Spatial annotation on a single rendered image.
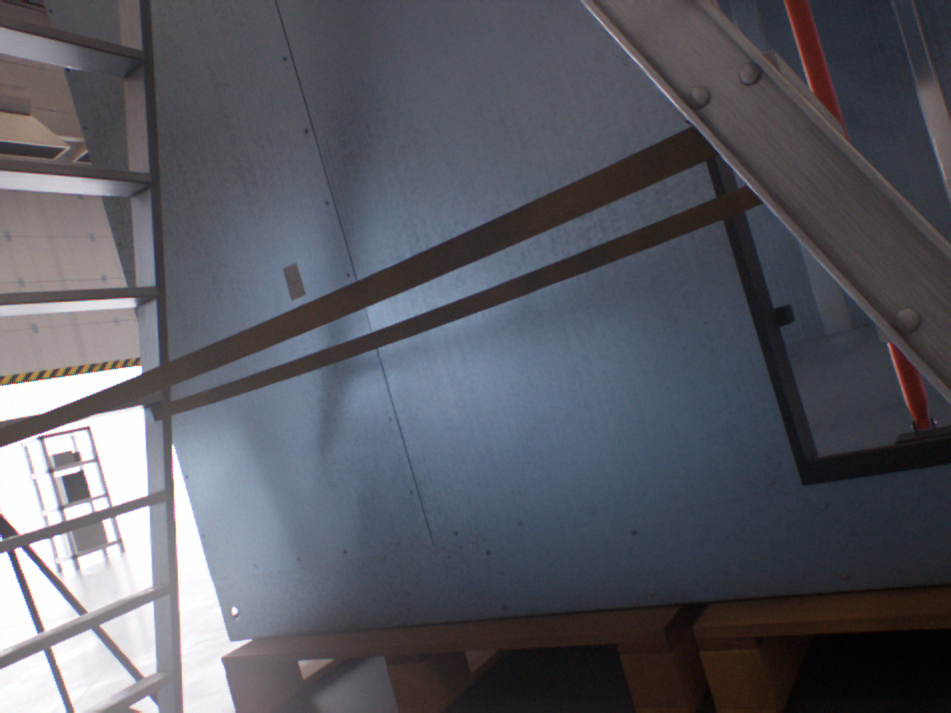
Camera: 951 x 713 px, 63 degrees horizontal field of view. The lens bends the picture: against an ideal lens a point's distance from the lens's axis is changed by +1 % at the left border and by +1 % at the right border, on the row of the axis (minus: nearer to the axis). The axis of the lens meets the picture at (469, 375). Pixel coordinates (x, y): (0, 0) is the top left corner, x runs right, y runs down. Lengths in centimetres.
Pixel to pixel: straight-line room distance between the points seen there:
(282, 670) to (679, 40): 192
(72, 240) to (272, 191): 1038
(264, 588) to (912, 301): 185
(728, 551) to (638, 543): 17
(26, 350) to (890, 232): 1110
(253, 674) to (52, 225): 1042
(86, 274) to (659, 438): 1112
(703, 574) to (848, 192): 99
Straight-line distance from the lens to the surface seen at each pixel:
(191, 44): 219
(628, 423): 147
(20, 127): 1171
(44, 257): 1197
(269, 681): 225
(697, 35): 69
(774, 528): 145
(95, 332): 1193
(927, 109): 483
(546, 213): 72
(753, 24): 506
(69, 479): 932
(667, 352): 142
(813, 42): 145
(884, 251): 64
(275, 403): 200
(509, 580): 170
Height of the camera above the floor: 66
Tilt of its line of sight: 1 degrees up
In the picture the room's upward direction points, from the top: 16 degrees counter-clockwise
